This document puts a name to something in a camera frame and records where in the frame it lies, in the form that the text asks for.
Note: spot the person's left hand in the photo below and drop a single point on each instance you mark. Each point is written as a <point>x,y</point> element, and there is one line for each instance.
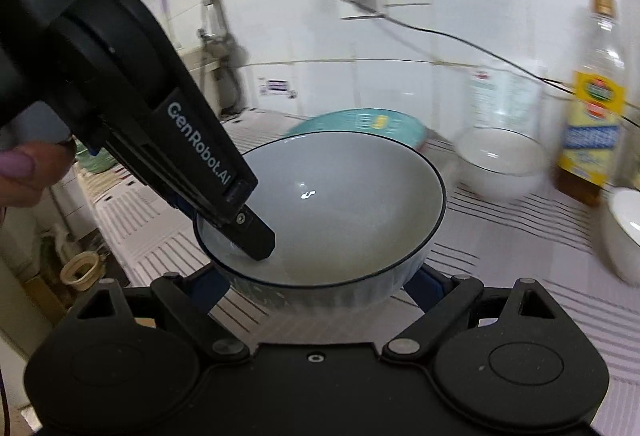
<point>30,171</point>

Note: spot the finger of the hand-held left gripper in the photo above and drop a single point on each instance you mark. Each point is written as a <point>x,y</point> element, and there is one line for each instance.
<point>200,136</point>
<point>182,208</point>

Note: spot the cream tape roll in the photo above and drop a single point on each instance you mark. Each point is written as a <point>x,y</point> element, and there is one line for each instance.
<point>67,273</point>

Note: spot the blue fried egg plate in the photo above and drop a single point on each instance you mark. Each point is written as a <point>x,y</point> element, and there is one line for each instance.
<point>350,121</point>

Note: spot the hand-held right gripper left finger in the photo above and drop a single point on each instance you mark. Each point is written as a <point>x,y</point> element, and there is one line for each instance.
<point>207,288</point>

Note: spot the small wall sticker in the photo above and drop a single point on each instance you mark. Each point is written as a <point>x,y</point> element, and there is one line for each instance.
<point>277,87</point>

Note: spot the green cup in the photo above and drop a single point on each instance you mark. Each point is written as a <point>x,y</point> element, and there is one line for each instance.
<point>97,164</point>

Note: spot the white ribbed bowl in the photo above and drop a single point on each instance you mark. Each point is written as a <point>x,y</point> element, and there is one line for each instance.
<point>500,166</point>
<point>625,236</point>
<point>350,216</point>

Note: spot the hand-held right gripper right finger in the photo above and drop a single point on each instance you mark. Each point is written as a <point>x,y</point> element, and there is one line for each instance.
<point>427,286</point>

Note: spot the striped tablecloth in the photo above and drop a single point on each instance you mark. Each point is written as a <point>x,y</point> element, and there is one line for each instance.
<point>500,236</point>

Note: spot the cooking wine bottle yellow label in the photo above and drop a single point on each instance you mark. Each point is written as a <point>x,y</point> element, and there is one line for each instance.
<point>592,116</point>

